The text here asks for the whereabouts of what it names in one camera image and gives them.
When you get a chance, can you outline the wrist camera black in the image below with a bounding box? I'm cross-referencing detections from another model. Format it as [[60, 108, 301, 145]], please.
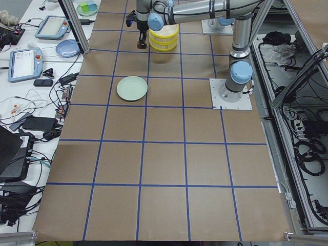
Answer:
[[126, 10, 136, 27]]

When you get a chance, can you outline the black phone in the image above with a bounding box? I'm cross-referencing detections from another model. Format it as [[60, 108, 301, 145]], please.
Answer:
[[33, 79, 53, 87]]

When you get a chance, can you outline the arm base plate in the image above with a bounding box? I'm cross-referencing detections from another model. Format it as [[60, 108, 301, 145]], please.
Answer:
[[209, 78, 253, 111], [201, 17, 234, 36]]

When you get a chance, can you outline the crumpled white cloth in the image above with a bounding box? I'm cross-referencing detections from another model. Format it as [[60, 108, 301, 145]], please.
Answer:
[[263, 44, 296, 66]]

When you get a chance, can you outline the blue plate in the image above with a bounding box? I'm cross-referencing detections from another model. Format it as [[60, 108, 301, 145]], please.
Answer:
[[55, 39, 80, 58]]

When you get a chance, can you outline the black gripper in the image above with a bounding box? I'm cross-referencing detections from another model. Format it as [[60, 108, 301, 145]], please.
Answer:
[[137, 20, 149, 46]]

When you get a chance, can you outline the green glass bowl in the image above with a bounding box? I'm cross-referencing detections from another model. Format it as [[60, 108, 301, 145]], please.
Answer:
[[76, 1, 98, 16]]

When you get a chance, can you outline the black power adapter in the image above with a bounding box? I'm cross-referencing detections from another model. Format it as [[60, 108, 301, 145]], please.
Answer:
[[22, 117, 58, 131]]

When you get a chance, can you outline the far blue teach pendant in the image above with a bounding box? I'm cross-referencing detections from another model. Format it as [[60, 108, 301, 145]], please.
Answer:
[[34, 15, 69, 40]]

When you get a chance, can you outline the blue teach pendant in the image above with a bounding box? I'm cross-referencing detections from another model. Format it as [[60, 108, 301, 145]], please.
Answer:
[[8, 48, 44, 83], [34, 15, 69, 40]]

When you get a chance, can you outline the black laptop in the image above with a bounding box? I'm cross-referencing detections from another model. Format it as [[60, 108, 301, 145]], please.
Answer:
[[1, 127, 34, 182]]

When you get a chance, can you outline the near blue teach pendant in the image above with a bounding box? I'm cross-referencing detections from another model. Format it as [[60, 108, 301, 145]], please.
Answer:
[[8, 48, 44, 83]]

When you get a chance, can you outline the brown bun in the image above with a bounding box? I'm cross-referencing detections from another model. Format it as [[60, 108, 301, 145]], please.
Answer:
[[137, 41, 148, 50]]

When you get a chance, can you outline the pale green plate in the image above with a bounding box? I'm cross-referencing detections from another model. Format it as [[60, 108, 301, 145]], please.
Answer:
[[116, 76, 148, 101]]

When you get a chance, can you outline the green sponge block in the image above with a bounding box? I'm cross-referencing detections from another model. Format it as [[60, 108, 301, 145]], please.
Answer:
[[79, 2, 89, 13]]

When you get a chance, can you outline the blue sponge block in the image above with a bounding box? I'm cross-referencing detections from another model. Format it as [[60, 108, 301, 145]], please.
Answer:
[[86, 1, 97, 11]]

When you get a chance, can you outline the yellow bamboo steamer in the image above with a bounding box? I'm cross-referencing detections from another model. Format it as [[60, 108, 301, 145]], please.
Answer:
[[149, 37, 178, 52], [150, 25, 179, 39]]

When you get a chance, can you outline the aluminium frame post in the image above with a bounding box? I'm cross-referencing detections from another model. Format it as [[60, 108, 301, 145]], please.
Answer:
[[58, 0, 90, 55]]

